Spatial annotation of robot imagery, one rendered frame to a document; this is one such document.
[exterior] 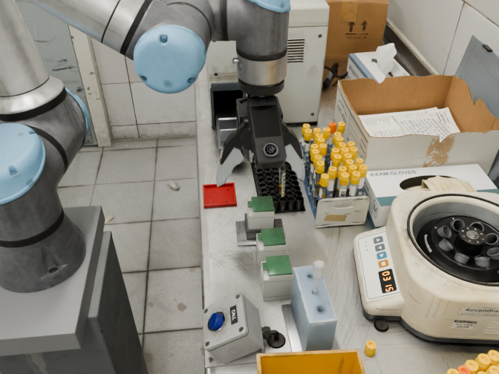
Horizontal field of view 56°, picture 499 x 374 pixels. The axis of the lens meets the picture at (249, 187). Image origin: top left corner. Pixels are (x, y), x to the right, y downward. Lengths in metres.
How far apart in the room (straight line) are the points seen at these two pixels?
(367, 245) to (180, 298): 1.18
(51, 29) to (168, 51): 2.00
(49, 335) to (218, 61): 0.67
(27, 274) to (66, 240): 0.08
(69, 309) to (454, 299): 0.57
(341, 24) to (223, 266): 0.93
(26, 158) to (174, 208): 1.62
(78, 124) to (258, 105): 0.32
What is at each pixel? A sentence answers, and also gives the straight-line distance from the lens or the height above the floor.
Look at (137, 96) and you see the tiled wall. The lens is 2.67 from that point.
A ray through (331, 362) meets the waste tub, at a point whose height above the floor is 0.95.
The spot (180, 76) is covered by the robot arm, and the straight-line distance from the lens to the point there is 0.55.
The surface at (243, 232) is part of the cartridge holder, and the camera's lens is 0.90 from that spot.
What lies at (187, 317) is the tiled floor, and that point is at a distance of 1.88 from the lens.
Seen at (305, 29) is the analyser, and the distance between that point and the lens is 1.12.
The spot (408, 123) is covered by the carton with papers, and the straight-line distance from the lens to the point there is 1.17.
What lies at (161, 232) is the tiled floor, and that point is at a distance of 2.19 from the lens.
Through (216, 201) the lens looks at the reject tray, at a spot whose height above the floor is 0.88.
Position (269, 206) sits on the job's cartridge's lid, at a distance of 0.85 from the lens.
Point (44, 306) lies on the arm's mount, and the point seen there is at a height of 0.92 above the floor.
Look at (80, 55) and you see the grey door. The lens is 2.54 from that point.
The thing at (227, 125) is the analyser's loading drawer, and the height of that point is 0.93.
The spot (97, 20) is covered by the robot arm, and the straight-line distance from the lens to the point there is 0.57.
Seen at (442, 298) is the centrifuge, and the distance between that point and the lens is 0.73.
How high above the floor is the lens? 1.53
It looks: 40 degrees down
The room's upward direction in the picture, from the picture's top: straight up
